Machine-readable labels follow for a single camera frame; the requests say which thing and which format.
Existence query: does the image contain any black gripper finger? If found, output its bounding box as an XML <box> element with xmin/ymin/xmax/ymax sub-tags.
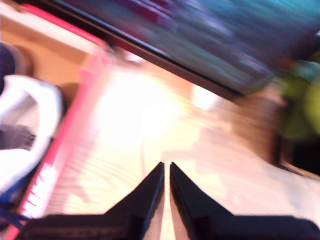
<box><xmin>104</xmin><ymin>162</ymin><xmax>165</xmax><ymax>240</ymax></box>
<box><xmin>169</xmin><ymin>162</ymin><xmax>236</xmax><ymax>240</ymax></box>

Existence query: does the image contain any blue suede white-striped shoe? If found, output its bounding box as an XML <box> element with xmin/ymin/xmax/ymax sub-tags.
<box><xmin>0</xmin><ymin>42</ymin><xmax>65</xmax><ymax>231</ymax></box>

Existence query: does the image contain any red cardboard shoebox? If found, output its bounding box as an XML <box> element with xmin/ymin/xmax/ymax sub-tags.
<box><xmin>0</xmin><ymin>3</ymin><xmax>113</xmax><ymax>240</ymax></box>

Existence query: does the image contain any green leafy houseplant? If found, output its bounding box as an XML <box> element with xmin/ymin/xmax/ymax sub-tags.
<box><xmin>279</xmin><ymin>52</ymin><xmax>320</xmax><ymax>141</ymax></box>

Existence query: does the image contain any large black computer monitor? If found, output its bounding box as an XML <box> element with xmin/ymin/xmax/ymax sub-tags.
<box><xmin>47</xmin><ymin>0</ymin><xmax>320</xmax><ymax>97</ymax></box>

